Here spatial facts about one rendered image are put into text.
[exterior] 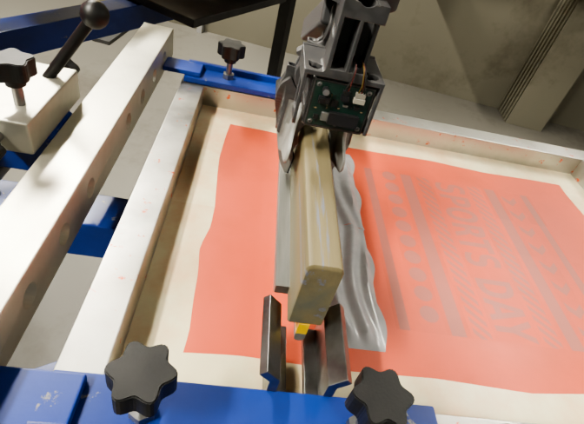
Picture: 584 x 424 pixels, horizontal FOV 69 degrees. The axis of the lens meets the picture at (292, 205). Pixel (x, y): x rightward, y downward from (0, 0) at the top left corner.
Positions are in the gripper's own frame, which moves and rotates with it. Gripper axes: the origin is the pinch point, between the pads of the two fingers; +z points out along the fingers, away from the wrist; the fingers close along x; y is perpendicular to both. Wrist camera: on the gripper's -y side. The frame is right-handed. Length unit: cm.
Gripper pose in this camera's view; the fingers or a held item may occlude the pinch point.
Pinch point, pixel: (305, 161)
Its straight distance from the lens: 50.1
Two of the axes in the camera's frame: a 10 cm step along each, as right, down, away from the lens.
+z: -2.1, 7.4, 6.3
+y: 0.0, 6.5, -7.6
